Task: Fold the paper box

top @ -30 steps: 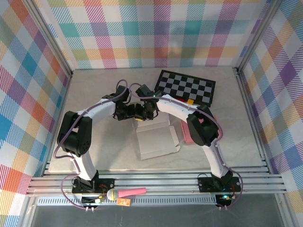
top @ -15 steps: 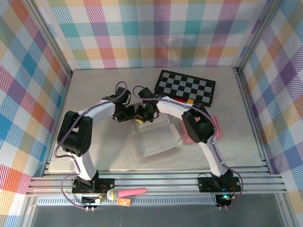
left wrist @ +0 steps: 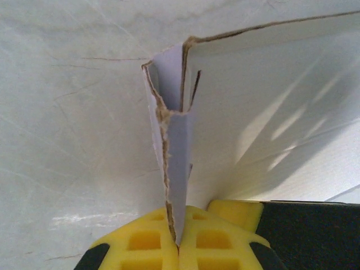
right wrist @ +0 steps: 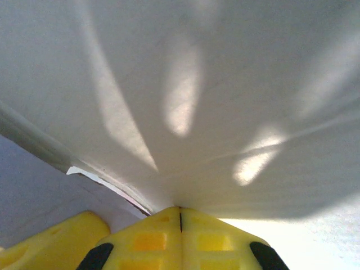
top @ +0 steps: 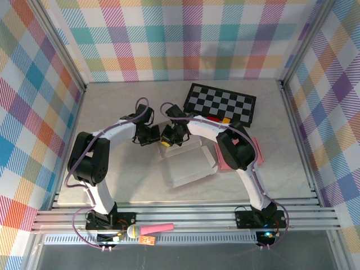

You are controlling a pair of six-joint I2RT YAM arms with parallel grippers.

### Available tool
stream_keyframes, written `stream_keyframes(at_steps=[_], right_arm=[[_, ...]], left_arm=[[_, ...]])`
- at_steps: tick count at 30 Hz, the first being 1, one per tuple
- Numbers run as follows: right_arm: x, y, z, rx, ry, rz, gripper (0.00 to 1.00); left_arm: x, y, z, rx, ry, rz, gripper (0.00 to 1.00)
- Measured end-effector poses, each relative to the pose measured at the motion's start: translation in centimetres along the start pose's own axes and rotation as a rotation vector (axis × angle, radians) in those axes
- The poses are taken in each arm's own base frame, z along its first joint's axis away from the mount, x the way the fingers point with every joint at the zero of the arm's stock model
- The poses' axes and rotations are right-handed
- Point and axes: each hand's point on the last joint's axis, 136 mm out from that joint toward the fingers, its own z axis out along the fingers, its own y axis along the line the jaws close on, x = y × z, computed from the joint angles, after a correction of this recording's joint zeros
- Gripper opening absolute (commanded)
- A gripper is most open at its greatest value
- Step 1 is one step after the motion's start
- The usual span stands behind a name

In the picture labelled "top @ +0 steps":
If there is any lavender paper box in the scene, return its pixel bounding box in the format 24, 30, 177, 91
156, 122, 219, 188

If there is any pink paper box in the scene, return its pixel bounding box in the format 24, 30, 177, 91
214, 136, 265, 172

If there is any black grey checkerboard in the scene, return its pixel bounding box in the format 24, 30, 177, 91
182, 83, 257, 129

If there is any pink white toy microphone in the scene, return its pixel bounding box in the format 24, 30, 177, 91
126, 223, 175, 239

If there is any small green circuit board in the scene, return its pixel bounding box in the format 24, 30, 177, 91
96, 232, 127, 244

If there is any black board with green light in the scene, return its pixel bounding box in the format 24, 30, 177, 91
256, 230, 276, 245

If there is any aluminium side rail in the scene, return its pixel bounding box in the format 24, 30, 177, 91
280, 80, 327, 209
50, 88, 87, 210

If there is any aluminium base frame rail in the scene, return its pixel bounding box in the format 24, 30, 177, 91
30, 198, 343, 234

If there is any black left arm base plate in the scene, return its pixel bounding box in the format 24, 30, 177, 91
85, 211, 137, 231

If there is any grey slotted cable duct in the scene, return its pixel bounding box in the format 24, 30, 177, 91
43, 234, 261, 246

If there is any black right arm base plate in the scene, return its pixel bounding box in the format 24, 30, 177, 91
234, 208, 287, 229

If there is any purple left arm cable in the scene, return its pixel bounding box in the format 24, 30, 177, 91
64, 97, 154, 250

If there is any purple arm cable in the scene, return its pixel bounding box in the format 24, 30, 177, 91
64, 97, 154, 250
159, 101, 291, 250

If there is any aluminium corner post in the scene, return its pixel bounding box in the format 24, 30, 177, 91
26, 0, 88, 93
280, 0, 338, 87

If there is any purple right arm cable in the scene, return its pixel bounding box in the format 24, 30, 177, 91
159, 101, 291, 250

